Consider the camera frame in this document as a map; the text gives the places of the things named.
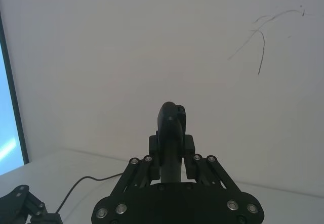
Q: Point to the black-framed display screen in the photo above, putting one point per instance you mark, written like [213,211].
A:
[5,107]

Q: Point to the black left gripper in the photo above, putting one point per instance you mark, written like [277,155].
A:
[11,206]

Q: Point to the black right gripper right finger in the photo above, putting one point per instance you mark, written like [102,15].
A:
[190,158]

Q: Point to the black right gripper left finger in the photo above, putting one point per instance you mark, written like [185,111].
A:
[155,158]

